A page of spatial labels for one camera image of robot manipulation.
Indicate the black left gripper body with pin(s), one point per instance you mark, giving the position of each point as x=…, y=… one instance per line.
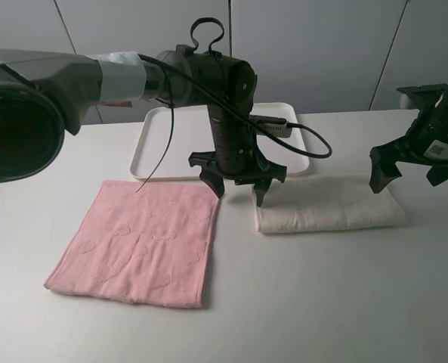
x=236, y=155

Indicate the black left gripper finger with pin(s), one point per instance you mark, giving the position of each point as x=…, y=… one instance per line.
x=260, y=188
x=214, y=181

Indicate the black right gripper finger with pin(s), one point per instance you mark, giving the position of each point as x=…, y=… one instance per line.
x=438, y=174
x=384, y=169

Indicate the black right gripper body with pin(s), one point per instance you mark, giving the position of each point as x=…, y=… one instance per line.
x=426, y=140

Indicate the cream white towel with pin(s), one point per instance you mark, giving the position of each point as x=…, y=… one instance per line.
x=326, y=203

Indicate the pink towel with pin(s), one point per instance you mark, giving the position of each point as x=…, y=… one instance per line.
x=141, y=245

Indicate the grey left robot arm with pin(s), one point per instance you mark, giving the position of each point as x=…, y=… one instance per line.
x=45, y=95

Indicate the white rectangular plastic tray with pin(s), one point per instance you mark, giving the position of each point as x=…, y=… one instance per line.
x=192, y=133

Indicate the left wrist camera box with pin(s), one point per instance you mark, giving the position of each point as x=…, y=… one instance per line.
x=276, y=126

